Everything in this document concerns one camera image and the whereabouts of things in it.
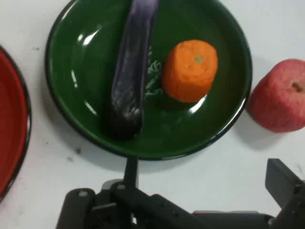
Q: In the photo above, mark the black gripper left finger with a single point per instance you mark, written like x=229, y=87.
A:
x=133, y=202

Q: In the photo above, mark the long purple eggplant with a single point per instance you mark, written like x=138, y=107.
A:
x=131, y=78

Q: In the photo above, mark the red apple in foam net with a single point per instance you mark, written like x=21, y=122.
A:
x=278, y=100

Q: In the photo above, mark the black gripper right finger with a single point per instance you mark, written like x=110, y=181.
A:
x=286, y=188

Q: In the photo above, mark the green enamel plate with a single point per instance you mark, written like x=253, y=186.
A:
x=186, y=128

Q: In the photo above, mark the orange in foam net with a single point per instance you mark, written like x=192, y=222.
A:
x=190, y=71

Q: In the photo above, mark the red enamel plate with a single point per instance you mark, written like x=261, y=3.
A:
x=9, y=119

